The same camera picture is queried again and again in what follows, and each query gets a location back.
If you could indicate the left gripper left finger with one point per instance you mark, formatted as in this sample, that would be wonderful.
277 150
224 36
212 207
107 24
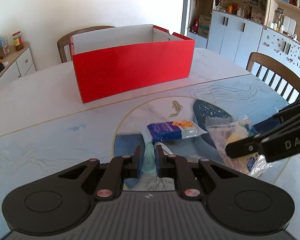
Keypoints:
112 175

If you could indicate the clear bag yellow blue snack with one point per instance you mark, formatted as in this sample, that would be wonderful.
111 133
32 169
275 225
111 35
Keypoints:
233 140

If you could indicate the brown wooden chair right side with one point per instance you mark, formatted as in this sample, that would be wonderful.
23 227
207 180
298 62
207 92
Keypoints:
274 74

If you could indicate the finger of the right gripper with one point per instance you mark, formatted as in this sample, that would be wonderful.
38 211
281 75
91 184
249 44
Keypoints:
277 119
243 147

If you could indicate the white drawer cabinet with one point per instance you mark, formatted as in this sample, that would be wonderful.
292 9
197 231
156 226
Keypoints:
17 64

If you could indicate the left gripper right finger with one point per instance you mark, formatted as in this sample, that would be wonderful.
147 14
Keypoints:
177 168

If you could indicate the brown wooden chair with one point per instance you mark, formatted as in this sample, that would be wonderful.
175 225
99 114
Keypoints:
274 74
76 41

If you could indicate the blue purple snack packet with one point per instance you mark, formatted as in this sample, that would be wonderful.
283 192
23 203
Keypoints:
171 131

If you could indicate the white blue wall cabinet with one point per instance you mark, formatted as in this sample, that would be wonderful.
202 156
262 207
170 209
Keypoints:
236 28

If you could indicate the brown wooden chair far side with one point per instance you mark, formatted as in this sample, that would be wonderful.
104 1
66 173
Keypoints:
76 41

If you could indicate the red lid sauce jar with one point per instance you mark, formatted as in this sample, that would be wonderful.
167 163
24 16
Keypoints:
18 42

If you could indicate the red cardboard box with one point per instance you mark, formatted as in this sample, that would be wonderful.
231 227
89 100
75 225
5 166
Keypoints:
131 57

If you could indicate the mint green tube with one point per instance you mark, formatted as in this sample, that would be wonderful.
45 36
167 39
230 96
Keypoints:
149 163

